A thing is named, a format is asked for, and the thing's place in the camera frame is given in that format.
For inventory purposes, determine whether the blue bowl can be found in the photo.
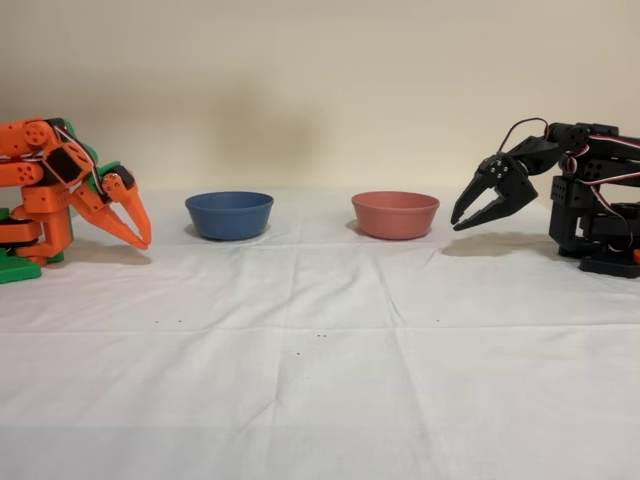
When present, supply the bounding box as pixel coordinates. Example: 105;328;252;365
184;191;275;242

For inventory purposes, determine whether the pink bowl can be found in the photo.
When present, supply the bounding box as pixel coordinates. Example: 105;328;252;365
350;191;441;241

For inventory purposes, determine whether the white tablecloth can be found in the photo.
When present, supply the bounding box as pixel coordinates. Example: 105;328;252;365
0;187;640;480

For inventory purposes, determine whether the orange arm gripper cable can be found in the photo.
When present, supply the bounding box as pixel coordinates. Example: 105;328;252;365
53;125;107;199

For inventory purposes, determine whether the black arm gripper cable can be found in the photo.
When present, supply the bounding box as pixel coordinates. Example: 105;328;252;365
498;117;550;154

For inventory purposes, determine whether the green robot base mount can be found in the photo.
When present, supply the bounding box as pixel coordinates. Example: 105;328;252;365
0;207;42;285

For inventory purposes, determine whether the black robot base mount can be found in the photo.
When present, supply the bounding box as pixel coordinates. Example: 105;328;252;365
579;253;640;279

